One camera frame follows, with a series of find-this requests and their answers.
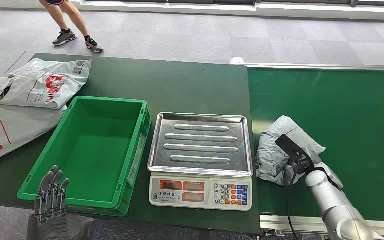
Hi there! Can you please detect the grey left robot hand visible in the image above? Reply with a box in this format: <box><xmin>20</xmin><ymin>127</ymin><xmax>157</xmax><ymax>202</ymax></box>
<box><xmin>26</xmin><ymin>165</ymin><xmax>71</xmax><ymax>240</ymax></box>

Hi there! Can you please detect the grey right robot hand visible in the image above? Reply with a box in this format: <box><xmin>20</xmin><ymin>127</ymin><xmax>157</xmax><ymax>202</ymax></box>
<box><xmin>312</xmin><ymin>162</ymin><xmax>344</xmax><ymax>191</ymax></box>

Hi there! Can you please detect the grey courier package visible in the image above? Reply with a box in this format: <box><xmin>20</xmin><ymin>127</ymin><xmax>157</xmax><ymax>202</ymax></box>
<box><xmin>255</xmin><ymin>115</ymin><xmax>327</xmax><ymax>187</ymax></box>

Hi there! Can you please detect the green plastic basket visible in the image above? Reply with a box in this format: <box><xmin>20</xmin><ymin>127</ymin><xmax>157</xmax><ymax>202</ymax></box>
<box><xmin>17</xmin><ymin>96</ymin><xmax>152</xmax><ymax>218</ymax></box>

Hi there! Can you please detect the large white red-lined courier bag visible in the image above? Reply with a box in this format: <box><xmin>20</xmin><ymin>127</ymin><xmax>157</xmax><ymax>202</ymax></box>
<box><xmin>0</xmin><ymin>101</ymin><xmax>68</xmax><ymax>168</ymax></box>

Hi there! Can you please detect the white printed courier bag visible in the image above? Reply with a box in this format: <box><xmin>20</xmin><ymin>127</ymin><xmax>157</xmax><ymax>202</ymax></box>
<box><xmin>0</xmin><ymin>58</ymin><xmax>93</xmax><ymax>111</ymax></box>

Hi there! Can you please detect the electronic scale with steel tray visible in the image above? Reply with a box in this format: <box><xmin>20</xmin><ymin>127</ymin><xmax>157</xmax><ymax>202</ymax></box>
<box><xmin>147</xmin><ymin>112</ymin><xmax>255</xmax><ymax>212</ymax></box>

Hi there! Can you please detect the white window sill ledge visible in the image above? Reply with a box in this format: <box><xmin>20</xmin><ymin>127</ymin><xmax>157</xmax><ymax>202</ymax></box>
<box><xmin>0</xmin><ymin>0</ymin><xmax>384</xmax><ymax>21</ymax></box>

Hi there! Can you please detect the person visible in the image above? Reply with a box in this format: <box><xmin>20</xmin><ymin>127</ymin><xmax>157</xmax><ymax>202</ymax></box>
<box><xmin>38</xmin><ymin>0</ymin><xmax>105</xmax><ymax>54</ymax></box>

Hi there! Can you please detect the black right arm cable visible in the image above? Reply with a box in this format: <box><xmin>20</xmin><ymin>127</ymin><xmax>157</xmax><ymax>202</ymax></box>
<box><xmin>285</xmin><ymin>153</ymin><xmax>304</xmax><ymax>240</ymax></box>

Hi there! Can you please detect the green conveyor belt with frame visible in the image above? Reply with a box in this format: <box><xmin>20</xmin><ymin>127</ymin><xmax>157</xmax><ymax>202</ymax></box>
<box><xmin>243</xmin><ymin>62</ymin><xmax>384</xmax><ymax>239</ymax></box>

